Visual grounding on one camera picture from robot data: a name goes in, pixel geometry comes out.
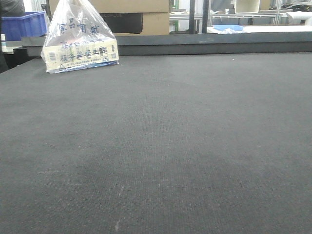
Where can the white bin on rack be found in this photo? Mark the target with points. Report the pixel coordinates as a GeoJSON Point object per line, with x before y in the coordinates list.
{"type": "Point", "coordinates": [246, 6]}

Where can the large cardboard box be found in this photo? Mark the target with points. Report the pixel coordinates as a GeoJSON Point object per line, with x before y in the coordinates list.
{"type": "Point", "coordinates": [123, 17]}

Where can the blue tray far right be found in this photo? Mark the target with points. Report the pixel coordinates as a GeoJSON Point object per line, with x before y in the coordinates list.
{"type": "Point", "coordinates": [222, 27]}

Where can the clear printed plastic bag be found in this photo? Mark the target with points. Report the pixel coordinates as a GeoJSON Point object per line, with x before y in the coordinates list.
{"type": "Point", "coordinates": [54, 39]}

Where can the cream box inside bag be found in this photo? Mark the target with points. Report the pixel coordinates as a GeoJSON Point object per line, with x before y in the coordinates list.
{"type": "Point", "coordinates": [71, 56]}

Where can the blue crate far left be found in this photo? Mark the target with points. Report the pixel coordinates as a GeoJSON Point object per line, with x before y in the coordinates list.
{"type": "Point", "coordinates": [31, 24]}

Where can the black vertical post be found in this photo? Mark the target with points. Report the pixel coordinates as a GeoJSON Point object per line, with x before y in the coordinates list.
{"type": "Point", "coordinates": [192, 17]}

